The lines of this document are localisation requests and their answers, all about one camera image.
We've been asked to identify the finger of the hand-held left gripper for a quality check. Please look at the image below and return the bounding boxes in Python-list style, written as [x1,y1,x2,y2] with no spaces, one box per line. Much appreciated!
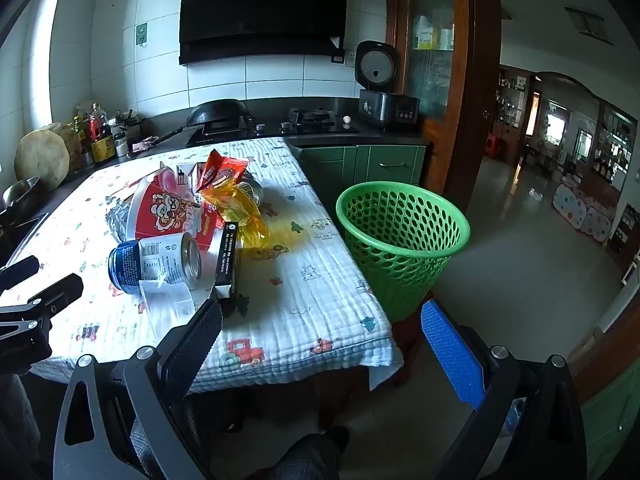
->
[0,274,84,333]
[0,255,40,292]

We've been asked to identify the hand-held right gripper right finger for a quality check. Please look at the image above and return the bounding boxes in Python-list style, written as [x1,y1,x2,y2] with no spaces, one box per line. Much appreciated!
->
[420,299,588,480]

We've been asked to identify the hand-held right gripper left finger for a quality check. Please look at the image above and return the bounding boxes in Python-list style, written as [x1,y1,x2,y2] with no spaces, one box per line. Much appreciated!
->
[52,299,223,480]

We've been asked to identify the clear plastic wrapper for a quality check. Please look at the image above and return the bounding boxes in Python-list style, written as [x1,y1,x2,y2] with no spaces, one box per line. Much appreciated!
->
[140,280,196,341]

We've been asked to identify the blue drink can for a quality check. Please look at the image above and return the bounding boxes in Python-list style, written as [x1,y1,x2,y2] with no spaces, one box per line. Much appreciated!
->
[108,232,202,295]

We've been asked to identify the black carton box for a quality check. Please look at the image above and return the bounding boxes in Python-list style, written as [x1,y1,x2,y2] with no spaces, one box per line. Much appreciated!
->
[214,221,241,306]

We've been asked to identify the foil piece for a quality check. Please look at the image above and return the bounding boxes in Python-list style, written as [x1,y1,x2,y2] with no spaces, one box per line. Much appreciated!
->
[105,199,136,243]

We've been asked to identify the green plastic basket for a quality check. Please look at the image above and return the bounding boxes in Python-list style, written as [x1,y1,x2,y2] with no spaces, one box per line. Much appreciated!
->
[336,181,471,323]

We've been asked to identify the red instant noodle cup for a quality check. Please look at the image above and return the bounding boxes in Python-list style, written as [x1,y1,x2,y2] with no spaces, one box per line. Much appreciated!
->
[125,170,226,253]

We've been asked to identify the amber plastic drink bottle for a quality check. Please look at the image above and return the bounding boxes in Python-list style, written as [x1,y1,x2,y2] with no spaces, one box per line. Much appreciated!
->
[200,180,271,251]

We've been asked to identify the silver drink can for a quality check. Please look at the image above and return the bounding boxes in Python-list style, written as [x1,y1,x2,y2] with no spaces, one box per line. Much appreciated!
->
[235,180,264,208]

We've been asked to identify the white milk carton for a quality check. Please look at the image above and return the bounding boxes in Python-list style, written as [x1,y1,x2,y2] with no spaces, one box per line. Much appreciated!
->
[159,162,201,196]

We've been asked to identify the red can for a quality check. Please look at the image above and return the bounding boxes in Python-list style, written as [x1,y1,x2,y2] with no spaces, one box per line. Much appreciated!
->
[194,149,217,193]

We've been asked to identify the red snack packet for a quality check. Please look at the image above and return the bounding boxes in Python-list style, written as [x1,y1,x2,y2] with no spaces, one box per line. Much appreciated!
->
[209,155,249,186]

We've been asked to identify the metal bowl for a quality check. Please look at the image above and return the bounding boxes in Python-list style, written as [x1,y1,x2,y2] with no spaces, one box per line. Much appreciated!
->
[2,176,41,211]

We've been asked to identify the round wooden cutting board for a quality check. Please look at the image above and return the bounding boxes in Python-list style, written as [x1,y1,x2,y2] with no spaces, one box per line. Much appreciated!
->
[14,122,83,192]

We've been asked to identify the printed white table cloth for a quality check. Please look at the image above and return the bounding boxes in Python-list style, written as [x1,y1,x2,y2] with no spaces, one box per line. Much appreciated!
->
[10,137,405,395]

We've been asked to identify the person's leg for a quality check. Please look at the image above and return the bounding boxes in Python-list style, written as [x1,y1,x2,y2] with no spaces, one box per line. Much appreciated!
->
[260,427,351,480]

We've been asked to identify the red sauce bottle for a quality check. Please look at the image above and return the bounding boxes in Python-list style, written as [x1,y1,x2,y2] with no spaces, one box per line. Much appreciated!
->
[89,103,108,141]

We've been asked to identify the dotted play fence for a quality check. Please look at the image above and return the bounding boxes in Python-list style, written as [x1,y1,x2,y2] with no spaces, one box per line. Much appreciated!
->
[552,182,613,243]

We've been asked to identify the green kitchen cabinets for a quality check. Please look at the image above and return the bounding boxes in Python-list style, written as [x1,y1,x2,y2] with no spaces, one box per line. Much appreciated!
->
[287,142,428,211]

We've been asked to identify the low wooden shelf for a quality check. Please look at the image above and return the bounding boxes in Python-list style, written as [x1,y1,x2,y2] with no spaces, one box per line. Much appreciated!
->
[607,205,640,266]

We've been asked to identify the black gas stove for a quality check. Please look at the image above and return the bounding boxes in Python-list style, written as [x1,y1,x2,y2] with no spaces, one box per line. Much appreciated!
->
[185,107,361,148]

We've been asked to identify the wooden glass door cabinet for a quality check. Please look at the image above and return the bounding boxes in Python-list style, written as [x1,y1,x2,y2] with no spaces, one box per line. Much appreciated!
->
[387,0,501,211]

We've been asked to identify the black wok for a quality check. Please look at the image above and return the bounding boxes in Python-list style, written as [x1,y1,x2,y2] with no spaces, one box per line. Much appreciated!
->
[145,99,251,146]

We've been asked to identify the black rice cooker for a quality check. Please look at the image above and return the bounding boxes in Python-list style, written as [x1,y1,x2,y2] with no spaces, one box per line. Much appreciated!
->
[355,40,421,128]

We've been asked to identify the black range hood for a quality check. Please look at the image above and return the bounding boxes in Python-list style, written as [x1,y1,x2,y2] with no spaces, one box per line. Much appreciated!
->
[171,0,370,66]

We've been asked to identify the ceiling vent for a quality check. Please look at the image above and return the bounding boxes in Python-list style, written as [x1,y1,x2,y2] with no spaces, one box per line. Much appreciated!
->
[565,7,612,43]

